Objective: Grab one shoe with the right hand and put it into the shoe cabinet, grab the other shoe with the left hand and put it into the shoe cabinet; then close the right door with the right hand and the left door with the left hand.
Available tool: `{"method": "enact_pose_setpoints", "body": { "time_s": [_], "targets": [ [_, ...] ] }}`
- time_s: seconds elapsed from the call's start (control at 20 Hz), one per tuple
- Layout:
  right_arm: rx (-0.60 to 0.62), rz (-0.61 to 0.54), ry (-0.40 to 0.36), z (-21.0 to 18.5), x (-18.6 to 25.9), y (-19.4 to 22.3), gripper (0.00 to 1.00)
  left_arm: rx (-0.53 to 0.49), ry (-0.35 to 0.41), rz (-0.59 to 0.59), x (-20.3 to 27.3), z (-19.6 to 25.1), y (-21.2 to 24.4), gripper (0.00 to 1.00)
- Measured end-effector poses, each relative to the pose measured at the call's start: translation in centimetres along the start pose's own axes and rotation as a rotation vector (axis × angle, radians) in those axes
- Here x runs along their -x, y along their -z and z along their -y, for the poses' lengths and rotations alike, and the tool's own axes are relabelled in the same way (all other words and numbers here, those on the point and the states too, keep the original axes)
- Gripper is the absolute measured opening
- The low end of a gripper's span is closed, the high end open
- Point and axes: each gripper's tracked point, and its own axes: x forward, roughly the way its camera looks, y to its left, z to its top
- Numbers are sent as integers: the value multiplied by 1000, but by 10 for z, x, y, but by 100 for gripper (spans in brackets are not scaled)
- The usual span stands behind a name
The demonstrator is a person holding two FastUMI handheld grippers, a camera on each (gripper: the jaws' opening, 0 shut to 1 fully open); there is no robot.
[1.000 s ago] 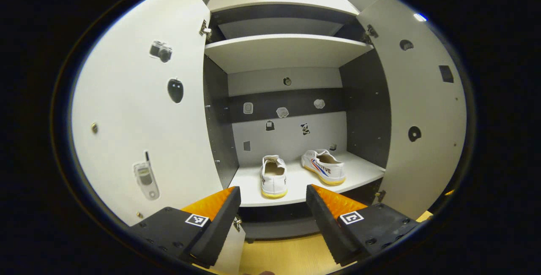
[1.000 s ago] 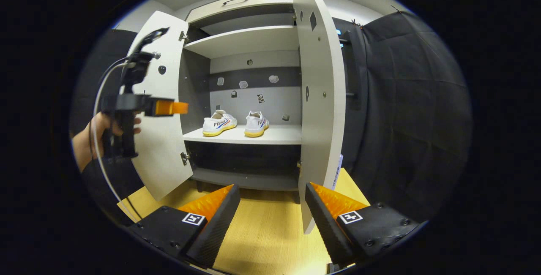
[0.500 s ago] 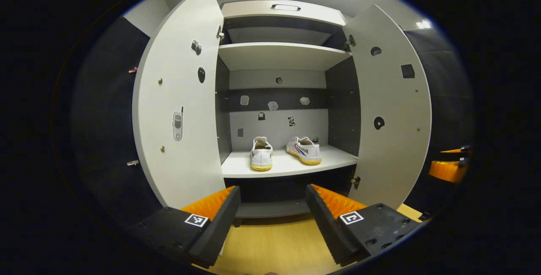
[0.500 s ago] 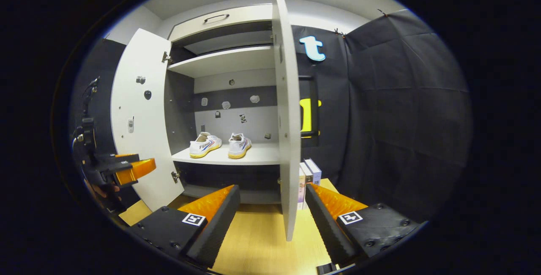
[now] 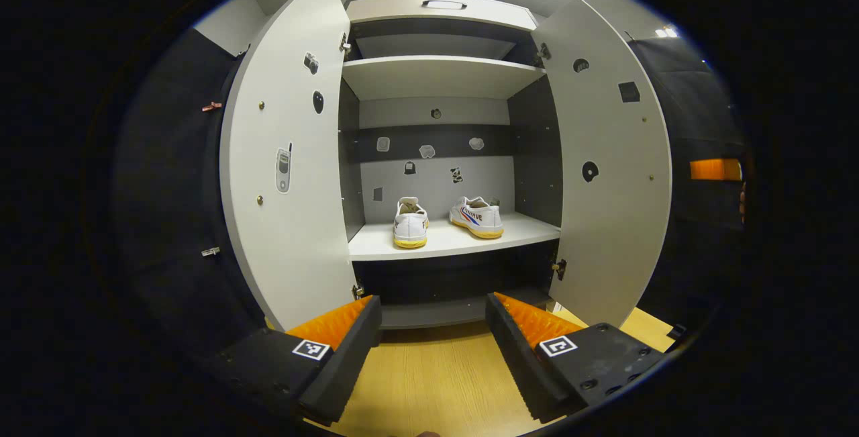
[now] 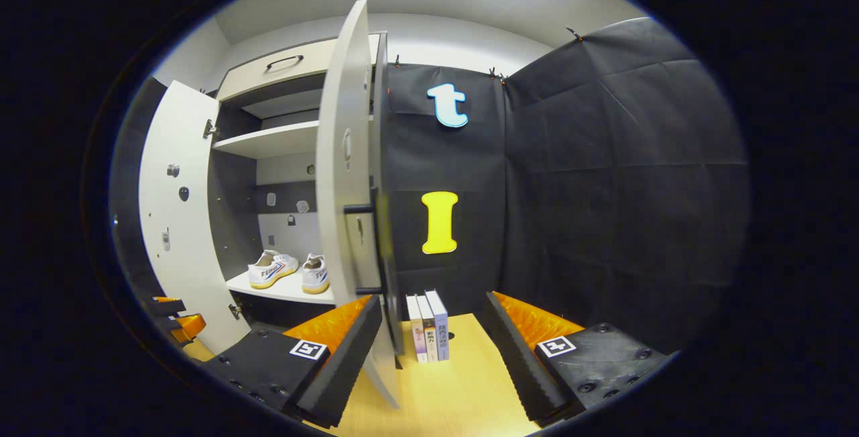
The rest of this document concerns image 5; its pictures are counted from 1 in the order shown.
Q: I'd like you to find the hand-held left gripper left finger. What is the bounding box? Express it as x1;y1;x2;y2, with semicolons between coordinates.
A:
215;295;383;426

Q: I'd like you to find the white grey shoe cabinet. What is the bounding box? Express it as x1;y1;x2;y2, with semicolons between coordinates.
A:
338;0;564;330

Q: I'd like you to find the white cabinet door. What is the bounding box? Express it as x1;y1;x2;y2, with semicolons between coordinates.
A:
219;0;360;332
530;0;673;328

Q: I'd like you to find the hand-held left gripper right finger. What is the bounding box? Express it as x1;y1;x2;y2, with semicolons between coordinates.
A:
485;291;668;424

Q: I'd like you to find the black backdrop cloth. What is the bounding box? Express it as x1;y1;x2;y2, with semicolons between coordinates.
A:
114;28;269;357
627;38;749;330

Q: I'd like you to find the white canvas shoe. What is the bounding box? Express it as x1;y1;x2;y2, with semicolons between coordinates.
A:
393;196;431;250
448;196;505;240

